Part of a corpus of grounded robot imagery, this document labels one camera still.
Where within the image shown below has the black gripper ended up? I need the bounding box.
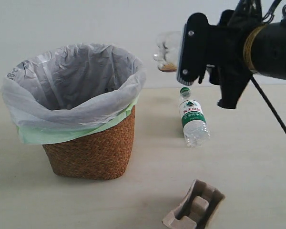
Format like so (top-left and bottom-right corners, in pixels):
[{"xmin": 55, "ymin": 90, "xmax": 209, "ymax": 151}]
[{"xmin": 176, "ymin": 12, "xmax": 252, "ymax": 109}]

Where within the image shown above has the red label cola bottle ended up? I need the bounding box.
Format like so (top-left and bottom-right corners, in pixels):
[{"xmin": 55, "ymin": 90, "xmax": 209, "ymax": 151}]
[{"xmin": 153, "ymin": 31, "xmax": 182, "ymax": 73}]

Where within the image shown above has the green label water bottle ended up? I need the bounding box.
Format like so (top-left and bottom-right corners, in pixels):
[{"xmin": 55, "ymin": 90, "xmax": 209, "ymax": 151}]
[{"xmin": 178, "ymin": 87, "xmax": 210, "ymax": 147}]

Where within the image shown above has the grey pulp cardboard tray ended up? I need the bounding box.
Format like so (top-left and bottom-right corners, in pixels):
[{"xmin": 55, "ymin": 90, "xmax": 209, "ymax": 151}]
[{"xmin": 162, "ymin": 179, "xmax": 225, "ymax": 229}]

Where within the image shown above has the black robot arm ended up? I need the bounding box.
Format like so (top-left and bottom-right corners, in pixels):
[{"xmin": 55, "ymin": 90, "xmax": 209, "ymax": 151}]
[{"xmin": 177, "ymin": 0, "xmax": 286, "ymax": 109}]

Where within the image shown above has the translucent white bin liner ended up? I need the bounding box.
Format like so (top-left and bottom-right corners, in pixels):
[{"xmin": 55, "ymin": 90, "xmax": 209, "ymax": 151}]
[{"xmin": 1, "ymin": 43, "xmax": 146, "ymax": 129}]

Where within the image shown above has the woven brown wicker basket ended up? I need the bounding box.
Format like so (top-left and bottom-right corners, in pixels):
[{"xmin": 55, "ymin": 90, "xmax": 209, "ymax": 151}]
[{"xmin": 42, "ymin": 108, "xmax": 135, "ymax": 180}]

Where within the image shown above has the light green plastic bag liner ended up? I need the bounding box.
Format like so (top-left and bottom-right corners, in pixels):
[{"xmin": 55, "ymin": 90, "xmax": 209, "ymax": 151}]
[{"xmin": 17, "ymin": 98, "xmax": 138, "ymax": 145}]

